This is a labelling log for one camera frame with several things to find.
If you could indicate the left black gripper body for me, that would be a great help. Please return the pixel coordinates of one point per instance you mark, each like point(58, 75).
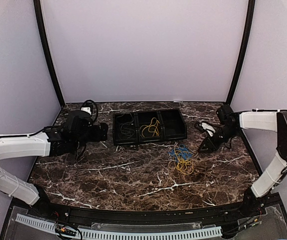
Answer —
point(97, 137)

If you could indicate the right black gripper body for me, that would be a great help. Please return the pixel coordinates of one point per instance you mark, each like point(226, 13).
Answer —
point(217, 143)

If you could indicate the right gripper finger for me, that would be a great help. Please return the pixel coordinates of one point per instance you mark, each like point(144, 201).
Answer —
point(206, 150)
point(206, 143)

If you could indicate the black three-compartment bin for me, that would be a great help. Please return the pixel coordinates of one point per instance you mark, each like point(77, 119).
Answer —
point(143, 127)

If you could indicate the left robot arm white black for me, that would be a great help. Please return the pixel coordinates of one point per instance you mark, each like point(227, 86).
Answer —
point(51, 141)

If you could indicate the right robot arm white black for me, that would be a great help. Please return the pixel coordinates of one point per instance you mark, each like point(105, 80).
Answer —
point(258, 119)

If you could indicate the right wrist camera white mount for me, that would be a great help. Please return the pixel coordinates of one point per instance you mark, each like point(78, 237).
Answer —
point(205, 127)

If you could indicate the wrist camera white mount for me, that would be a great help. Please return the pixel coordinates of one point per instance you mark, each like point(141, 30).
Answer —
point(205, 127)
point(90, 107)

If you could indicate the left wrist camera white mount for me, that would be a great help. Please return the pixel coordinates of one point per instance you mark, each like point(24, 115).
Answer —
point(90, 107)

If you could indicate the black front rail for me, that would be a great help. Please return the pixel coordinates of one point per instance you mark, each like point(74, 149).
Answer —
point(217, 215)

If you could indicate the white slotted cable duct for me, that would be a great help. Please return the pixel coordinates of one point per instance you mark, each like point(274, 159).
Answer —
point(105, 231)

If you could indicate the left black frame post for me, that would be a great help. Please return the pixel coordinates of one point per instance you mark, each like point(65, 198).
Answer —
point(46, 51)

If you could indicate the black frame post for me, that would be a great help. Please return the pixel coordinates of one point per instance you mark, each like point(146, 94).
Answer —
point(46, 51)
point(242, 51)

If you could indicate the right black frame post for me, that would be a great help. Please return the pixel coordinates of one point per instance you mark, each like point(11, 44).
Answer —
point(242, 51)

